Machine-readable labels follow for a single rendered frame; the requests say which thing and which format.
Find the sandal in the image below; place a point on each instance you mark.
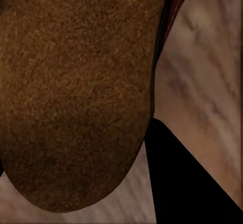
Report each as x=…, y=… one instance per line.
x=77, y=81

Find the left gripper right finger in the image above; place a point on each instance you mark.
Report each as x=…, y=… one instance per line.
x=183, y=191

